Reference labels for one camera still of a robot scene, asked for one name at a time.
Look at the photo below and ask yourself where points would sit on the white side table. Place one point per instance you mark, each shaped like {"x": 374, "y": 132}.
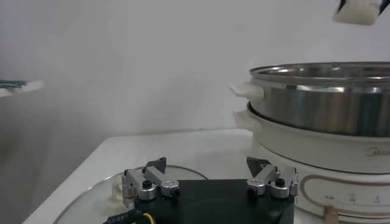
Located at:
{"x": 27, "y": 86}

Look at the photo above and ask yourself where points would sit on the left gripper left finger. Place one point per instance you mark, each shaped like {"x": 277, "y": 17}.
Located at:
{"x": 146, "y": 185}

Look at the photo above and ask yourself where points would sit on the white electric cooking pot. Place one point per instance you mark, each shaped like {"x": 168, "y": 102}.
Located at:
{"x": 329, "y": 152}

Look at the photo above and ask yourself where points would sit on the round glass pot lid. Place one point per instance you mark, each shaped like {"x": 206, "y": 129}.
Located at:
{"x": 91, "y": 204}

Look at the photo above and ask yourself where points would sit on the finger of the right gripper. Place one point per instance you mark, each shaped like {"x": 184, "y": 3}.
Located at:
{"x": 341, "y": 4}
{"x": 384, "y": 5}

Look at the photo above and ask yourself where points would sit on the perforated steel steamer basket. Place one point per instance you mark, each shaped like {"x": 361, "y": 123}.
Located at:
{"x": 329, "y": 100}

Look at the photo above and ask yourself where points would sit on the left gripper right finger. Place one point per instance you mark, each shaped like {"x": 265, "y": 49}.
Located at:
{"x": 268, "y": 182}

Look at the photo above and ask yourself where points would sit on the white steamed baozi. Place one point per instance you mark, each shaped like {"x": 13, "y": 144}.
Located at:
{"x": 356, "y": 12}

